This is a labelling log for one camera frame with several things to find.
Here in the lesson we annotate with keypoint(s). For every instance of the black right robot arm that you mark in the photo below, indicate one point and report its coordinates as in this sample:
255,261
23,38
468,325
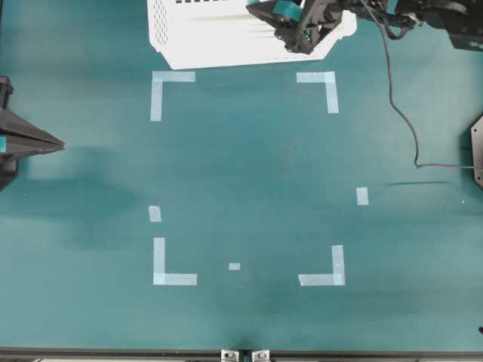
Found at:
462,20

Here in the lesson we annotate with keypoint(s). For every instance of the right metal bracket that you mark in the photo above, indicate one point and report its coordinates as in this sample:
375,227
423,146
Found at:
260,356

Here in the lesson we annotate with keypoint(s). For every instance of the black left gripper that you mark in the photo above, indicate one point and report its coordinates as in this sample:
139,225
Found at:
13,125

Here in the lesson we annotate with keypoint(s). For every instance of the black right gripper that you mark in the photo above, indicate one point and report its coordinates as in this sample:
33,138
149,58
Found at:
300,25

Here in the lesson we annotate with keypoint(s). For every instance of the white plastic basket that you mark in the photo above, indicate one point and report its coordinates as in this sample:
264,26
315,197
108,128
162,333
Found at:
205,34

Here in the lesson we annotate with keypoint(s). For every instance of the metal bracket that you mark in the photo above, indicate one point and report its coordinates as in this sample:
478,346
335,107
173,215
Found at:
260,356
229,356

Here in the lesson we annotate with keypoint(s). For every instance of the bottom tiny tape strip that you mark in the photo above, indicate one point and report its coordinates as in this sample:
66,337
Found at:
234,266

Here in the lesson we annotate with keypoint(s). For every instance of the left metal bracket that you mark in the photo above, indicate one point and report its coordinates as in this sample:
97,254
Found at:
229,356

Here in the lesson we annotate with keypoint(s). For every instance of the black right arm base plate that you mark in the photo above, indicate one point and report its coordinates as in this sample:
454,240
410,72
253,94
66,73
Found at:
477,150

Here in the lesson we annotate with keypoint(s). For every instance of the black table edge rail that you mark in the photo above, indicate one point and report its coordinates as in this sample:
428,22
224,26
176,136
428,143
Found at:
172,354

